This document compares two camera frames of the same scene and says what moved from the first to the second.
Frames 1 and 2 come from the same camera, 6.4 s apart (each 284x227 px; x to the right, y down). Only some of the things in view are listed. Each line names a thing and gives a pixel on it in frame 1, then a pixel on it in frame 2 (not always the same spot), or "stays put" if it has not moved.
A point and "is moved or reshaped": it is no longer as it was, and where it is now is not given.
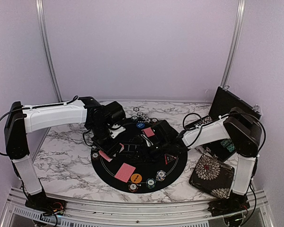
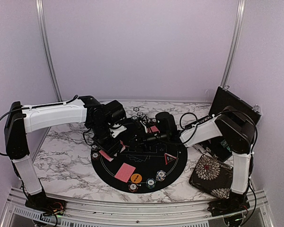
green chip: (150, 183) stays put
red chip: (133, 187) stays put
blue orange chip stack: (160, 175) stays put
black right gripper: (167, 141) → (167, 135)
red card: (125, 172) stays put
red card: (148, 132) is moved or reshaped
